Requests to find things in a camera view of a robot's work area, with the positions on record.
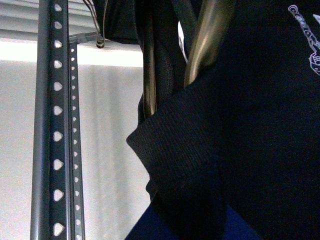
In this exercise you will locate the black ribbed knit garment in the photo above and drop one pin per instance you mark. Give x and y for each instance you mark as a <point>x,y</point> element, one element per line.
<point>235,155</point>

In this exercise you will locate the thin wire hanger hook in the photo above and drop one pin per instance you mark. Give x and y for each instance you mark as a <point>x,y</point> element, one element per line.
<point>100,34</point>

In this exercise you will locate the perforated grey metal post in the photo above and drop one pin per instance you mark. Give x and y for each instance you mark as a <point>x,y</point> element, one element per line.
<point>51,216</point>

